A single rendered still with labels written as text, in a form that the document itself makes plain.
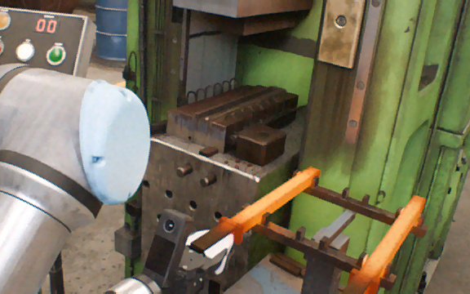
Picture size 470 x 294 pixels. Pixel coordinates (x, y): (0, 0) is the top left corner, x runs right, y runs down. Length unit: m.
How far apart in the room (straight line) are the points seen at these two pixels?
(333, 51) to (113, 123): 0.84
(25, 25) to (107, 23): 4.36
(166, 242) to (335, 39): 0.69
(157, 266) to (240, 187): 0.53
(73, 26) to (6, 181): 1.08
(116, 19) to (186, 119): 4.58
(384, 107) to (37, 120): 0.91
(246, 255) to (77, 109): 0.90
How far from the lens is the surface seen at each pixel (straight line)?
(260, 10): 1.29
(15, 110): 0.51
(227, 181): 1.25
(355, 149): 1.28
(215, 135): 1.30
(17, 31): 1.60
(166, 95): 1.58
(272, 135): 1.28
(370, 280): 0.79
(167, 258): 0.74
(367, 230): 1.36
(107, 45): 5.98
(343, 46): 1.21
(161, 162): 1.37
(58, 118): 0.48
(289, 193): 1.01
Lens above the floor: 1.44
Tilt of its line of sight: 23 degrees down
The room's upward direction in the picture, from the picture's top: 6 degrees clockwise
